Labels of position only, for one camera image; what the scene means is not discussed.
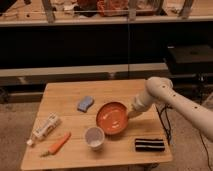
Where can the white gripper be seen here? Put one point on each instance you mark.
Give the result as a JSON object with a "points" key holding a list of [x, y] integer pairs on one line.
{"points": [[136, 110]]}

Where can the orange ceramic bowl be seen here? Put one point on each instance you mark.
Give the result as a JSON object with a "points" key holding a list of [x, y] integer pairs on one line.
{"points": [[112, 118]]}

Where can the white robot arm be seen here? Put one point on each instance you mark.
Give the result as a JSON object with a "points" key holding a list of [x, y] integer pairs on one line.
{"points": [[161, 89]]}

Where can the black white striped block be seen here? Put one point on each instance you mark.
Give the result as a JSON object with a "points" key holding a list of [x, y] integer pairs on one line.
{"points": [[149, 145]]}

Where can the white paper cup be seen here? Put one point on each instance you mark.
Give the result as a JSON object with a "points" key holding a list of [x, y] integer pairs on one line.
{"points": [[94, 137]]}

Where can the blue sponge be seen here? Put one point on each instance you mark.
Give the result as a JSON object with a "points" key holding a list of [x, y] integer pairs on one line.
{"points": [[85, 103]]}

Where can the black box on shelf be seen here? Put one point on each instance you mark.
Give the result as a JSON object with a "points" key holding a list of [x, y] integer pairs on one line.
{"points": [[190, 59]]}

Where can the white toothpaste tube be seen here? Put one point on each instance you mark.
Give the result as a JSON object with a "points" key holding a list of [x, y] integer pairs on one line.
{"points": [[44, 130]]}

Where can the orange carrot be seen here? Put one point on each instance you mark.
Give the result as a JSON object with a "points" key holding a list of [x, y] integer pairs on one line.
{"points": [[54, 148]]}

